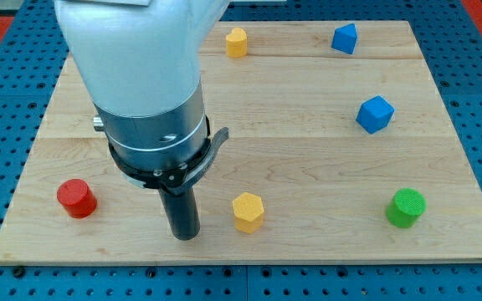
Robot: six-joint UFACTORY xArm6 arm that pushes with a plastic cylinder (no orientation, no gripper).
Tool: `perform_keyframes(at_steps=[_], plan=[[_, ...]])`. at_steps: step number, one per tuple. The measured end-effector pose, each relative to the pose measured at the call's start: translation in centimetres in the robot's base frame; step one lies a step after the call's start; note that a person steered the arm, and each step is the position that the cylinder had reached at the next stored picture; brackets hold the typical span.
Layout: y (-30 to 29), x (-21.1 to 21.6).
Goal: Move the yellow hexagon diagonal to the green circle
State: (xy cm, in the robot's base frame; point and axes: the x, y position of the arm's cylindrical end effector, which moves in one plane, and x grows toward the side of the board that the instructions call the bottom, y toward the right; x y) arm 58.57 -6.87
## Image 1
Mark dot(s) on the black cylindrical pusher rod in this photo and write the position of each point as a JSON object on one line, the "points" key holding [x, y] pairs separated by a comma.
{"points": [[182, 214]]}

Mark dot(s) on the blue triangular prism block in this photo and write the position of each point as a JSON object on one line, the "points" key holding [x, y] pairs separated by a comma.
{"points": [[345, 38]]}

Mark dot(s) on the black clamp ring mount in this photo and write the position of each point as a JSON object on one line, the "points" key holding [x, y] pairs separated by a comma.
{"points": [[179, 179]]}

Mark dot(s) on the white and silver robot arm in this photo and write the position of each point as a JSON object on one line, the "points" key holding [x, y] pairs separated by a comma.
{"points": [[139, 62]]}

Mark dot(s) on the yellow hexagon block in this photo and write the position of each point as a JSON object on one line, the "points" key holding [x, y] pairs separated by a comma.
{"points": [[248, 211]]}

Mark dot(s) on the yellow heart block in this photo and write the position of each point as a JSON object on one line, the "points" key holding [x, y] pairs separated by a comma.
{"points": [[236, 43]]}

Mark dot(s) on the green cylinder block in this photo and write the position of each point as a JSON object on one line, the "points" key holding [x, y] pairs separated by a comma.
{"points": [[405, 208]]}

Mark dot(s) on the red cylinder block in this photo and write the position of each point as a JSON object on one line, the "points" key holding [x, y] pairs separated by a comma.
{"points": [[76, 197]]}

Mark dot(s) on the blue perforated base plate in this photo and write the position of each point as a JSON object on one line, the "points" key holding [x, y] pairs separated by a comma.
{"points": [[31, 59]]}

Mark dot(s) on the blue cube block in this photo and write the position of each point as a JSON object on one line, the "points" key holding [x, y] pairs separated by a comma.
{"points": [[374, 114]]}

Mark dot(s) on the light wooden board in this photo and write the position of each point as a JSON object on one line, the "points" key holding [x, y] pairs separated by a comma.
{"points": [[290, 107]]}

